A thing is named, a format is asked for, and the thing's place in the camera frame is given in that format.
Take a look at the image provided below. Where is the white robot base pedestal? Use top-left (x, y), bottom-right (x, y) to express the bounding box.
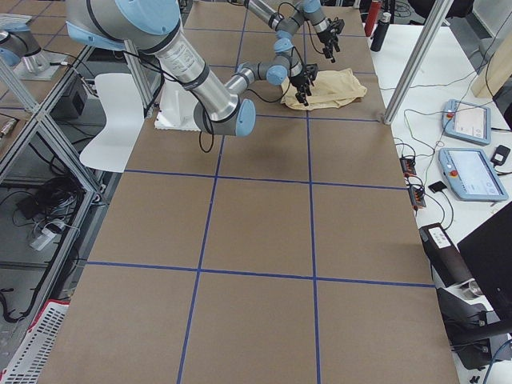
top-left (155, 80), bottom-right (199, 131)

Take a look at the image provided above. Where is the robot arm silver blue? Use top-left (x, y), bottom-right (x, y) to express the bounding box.
top-left (66, 1), bottom-right (318, 136)
top-left (228, 0), bottom-right (345, 62)

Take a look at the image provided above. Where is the near blue teach pendant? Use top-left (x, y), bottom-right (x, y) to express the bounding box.
top-left (438, 148), bottom-right (509, 202)

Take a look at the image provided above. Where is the cream long-sleeve graphic t-shirt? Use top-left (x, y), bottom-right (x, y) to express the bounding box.
top-left (280, 68), bottom-right (367, 111)

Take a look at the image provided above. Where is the black water bottle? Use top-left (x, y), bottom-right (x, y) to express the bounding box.
top-left (370, 12), bottom-right (392, 52)

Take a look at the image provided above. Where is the white plastic chair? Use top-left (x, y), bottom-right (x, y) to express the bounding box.
top-left (79, 73), bottom-right (145, 173)

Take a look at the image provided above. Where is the red water bottle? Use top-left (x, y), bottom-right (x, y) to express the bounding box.
top-left (364, 0), bottom-right (382, 37)

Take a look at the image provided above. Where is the aluminium frame post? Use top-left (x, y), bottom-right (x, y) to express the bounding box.
top-left (382, 0), bottom-right (454, 125)

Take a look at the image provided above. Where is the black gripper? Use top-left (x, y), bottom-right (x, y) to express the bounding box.
top-left (318, 29), bottom-right (340, 63)
top-left (290, 73), bottom-right (311, 106)

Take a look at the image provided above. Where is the white perforated basket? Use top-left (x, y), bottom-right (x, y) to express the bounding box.
top-left (1, 299), bottom-right (70, 384)

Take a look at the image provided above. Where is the far blue teach pendant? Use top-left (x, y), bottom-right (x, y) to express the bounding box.
top-left (442, 99), bottom-right (491, 146)

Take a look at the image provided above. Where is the blue teach pendant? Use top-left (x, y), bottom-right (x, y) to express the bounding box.
top-left (438, 148), bottom-right (509, 202)
top-left (442, 99), bottom-right (491, 146)

